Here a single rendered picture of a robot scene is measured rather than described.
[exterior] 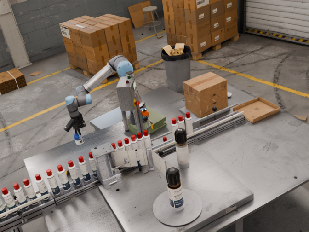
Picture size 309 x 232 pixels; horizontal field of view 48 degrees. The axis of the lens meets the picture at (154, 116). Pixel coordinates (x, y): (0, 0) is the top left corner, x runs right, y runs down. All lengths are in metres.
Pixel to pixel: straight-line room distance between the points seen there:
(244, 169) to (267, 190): 0.24
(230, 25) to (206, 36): 0.66
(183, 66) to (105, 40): 1.47
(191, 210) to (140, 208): 0.32
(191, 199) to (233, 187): 0.29
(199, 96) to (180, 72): 2.27
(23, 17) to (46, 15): 0.48
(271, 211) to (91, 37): 3.91
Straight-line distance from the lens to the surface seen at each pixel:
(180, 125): 2.70
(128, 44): 6.19
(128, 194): 2.39
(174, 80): 5.27
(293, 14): 6.81
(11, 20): 7.62
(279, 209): 3.15
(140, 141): 2.57
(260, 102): 3.32
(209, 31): 6.48
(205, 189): 2.34
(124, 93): 2.39
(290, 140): 2.86
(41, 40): 7.93
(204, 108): 3.05
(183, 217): 2.17
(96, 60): 5.92
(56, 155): 3.03
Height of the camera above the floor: 2.49
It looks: 31 degrees down
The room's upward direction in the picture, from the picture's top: 9 degrees counter-clockwise
